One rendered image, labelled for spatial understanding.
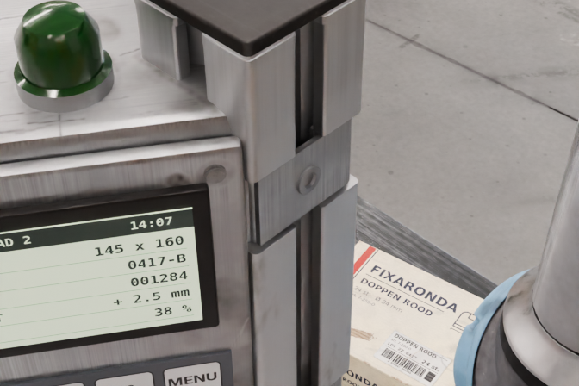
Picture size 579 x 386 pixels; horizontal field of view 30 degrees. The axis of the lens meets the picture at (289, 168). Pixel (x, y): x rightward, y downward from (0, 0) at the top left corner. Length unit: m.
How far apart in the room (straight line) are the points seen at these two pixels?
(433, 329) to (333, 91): 0.69
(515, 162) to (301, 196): 2.24
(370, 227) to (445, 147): 1.40
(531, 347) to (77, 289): 0.43
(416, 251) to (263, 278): 0.83
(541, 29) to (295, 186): 2.69
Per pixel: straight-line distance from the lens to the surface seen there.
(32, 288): 0.30
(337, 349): 0.38
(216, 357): 0.34
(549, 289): 0.67
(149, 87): 0.29
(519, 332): 0.70
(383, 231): 1.16
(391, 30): 2.92
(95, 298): 0.31
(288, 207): 0.31
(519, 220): 2.40
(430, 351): 0.96
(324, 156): 0.31
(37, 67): 0.28
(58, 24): 0.28
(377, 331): 0.97
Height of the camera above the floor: 1.65
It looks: 42 degrees down
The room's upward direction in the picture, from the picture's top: 1 degrees counter-clockwise
